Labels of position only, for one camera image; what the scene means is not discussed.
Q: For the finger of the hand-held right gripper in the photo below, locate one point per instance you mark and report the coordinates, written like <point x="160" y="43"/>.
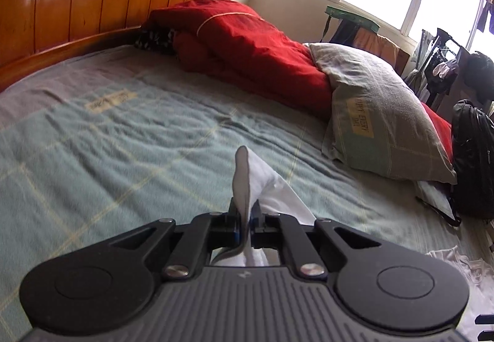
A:
<point x="487" y="336"/>
<point x="485" y="319"/>

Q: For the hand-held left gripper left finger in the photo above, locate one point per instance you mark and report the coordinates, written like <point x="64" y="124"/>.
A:
<point x="230" y="225"/>

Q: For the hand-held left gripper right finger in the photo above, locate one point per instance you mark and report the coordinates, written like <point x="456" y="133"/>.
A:
<point x="259" y="229"/>

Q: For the white printed t-shirt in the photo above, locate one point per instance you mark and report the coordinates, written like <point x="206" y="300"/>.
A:
<point x="254" y="180"/>

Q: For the pale grey cloth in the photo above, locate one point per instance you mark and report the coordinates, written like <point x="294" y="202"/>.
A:
<point x="434" y="197"/>

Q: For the black backpack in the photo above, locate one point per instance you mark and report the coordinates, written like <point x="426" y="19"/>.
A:
<point x="474" y="156"/>

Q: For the grey green pillow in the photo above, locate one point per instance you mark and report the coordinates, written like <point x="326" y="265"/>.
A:
<point x="386" y="114"/>

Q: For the red quilt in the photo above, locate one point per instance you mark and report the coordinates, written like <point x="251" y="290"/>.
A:
<point x="251" y="45"/>

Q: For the black white patterned cloth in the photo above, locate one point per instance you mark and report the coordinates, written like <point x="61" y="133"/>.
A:
<point x="154" y="39"/>

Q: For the orange cloth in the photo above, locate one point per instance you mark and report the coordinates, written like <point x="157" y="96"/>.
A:
<point x="382" y="52"/>

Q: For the green stool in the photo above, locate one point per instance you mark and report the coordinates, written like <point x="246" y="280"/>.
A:
<point x="351" y="16"/>

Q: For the black hanging garment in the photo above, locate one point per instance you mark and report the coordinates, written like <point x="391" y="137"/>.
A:
<point x="478" y="75"/>

